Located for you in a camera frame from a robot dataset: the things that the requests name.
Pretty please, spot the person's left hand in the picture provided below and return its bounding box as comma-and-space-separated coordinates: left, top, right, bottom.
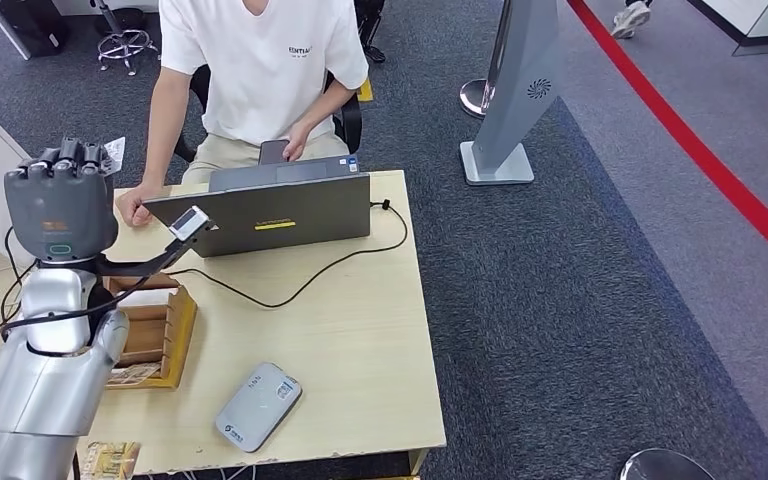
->
282, 121, 312, 162

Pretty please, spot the person's right hand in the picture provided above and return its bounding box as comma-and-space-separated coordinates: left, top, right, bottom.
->
115, 184, 160, 229

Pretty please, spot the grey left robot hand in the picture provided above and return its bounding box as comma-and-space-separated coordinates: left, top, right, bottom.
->
3, 137, 120, 264

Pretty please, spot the dark smartphone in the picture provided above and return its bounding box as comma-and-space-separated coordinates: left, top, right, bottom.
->
258, 139, 291, 166

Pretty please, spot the white ID card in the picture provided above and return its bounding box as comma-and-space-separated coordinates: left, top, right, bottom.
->
102, 137, 127, 177

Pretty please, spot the person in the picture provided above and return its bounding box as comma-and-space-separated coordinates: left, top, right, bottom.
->
115, 0, 370, 229

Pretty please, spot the white card stack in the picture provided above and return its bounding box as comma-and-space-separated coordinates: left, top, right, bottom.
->
118, 286, 175, 308

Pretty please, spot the wooden card organiser box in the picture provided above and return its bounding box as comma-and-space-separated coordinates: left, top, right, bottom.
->
102, 272, 198, 391

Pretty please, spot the grey card reader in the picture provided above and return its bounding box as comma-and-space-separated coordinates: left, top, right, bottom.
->
214, 361, 304, 454

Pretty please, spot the passing person's shoe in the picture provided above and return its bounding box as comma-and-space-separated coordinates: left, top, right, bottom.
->
610, 0, 654, 40

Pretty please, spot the black office chair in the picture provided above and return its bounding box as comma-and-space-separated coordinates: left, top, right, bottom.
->
173, 62, 364, 164

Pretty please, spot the grey laptop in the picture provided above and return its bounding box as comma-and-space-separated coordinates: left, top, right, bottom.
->
142, 154, 372, 259

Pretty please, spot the black chair base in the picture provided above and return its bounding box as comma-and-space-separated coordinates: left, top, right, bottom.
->
354, 0, 387, 65

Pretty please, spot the chrome stool base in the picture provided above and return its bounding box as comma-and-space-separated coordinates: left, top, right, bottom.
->
89, 0, 160, 77

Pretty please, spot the white desk panel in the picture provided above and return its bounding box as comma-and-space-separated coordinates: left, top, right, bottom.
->
0, 0, 33, 62

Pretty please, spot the black bag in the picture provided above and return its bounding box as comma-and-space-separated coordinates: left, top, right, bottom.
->
0, 0, 71, 60

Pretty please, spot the grey standing kiosk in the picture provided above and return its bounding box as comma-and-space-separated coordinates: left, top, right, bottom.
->
458, 0, 565, 187

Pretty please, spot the chrome round base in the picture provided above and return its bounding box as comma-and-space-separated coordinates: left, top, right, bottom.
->
619, 448, 717, 480

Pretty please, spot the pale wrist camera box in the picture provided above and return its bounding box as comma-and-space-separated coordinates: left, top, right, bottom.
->
168, 205, 212, 242

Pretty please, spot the black camera bracket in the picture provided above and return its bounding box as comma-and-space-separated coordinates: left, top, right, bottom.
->
95, 228, 216, 278

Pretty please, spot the black looped cable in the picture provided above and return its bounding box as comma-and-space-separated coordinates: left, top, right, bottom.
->
0, 227, 39, 339

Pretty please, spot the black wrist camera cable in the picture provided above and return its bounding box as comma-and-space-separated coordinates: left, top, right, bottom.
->
0, 268, 160, 342

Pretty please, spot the black laptop power cable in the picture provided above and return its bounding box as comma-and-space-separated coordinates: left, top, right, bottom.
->
165, 198, 410, 310

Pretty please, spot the chrome stanchion post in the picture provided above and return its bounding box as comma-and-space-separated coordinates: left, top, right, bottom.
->
458, 0, 514, 121

